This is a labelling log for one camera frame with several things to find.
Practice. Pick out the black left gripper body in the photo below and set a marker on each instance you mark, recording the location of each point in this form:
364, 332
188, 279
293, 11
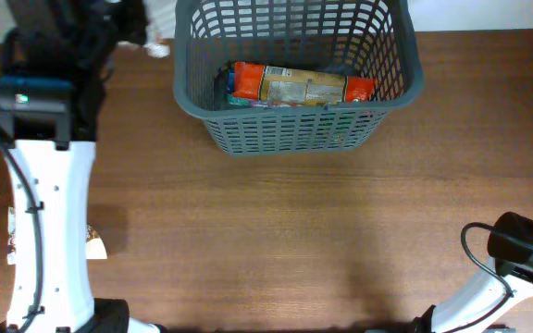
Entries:
123, 20

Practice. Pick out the red snack bar packet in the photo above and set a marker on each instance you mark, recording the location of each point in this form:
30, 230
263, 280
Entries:
251, 84

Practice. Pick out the cream Pantree snack bag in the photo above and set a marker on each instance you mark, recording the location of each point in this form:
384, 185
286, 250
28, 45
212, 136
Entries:
162, 24

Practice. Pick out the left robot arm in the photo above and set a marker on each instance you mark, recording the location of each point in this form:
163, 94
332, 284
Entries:
48, 130

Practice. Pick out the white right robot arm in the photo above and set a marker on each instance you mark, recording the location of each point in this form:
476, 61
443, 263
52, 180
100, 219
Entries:
502, 282

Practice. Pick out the grey plastic lattice basket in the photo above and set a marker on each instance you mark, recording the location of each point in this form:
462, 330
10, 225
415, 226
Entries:
369, 39

